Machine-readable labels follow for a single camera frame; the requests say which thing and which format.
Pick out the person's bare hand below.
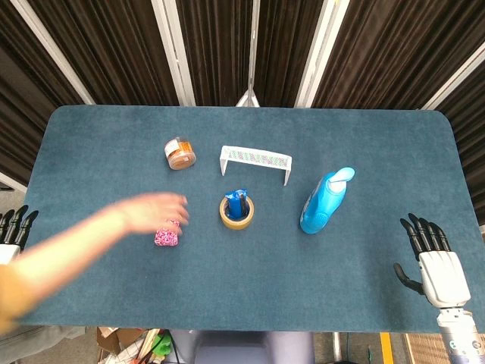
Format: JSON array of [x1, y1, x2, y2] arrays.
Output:
[[123, 192, 190, 235]]

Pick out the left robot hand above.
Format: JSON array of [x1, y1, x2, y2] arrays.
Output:
[[0, 204, 39, 265]]

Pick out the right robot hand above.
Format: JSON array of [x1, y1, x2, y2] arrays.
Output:
[[393, 213, 473, 309]]

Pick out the pink patterned small object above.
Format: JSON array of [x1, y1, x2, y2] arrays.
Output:
[[154, 218, 181, 248]]

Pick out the person's bare forearm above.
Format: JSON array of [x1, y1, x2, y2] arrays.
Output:
[[7, 199, 132, 300]]

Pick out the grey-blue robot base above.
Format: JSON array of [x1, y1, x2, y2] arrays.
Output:
[[168, 329, 316, 364]]

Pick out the clear jar of rubber bands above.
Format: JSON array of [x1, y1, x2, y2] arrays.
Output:
[[164, 137, 198, 171]]

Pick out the blue snack packet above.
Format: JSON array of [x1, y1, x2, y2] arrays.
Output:
[[224, 188, 249, 221]]

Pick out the yellow packing tape roll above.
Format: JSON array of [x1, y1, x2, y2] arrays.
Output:
[[218, 195, 255, 231]]

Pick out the white mesh desk shelf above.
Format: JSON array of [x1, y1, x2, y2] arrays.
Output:
[[219, 145, 293, 187]]

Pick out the grey trousers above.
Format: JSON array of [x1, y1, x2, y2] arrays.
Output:
[[0, 325, 86, 364]]

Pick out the blue felt table cover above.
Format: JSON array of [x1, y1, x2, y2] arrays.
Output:
[[18, 104, 479, 335]]

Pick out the green plastic object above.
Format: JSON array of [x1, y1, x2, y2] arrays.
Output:
[[152, 331, 172, 356]]

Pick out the cardboard box of scraps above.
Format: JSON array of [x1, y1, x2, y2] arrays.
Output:
[[95, 326, 162, 364]]

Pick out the blue pump bottle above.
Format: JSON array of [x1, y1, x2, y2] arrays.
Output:
[[299, 166, 356, 234]]

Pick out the dark brown pleated curtain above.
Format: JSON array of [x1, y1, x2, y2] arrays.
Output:
[[0, 0, 485, 187]]

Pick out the thin white frame post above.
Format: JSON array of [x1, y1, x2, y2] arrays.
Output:
[[235, 0, 261, 108]]

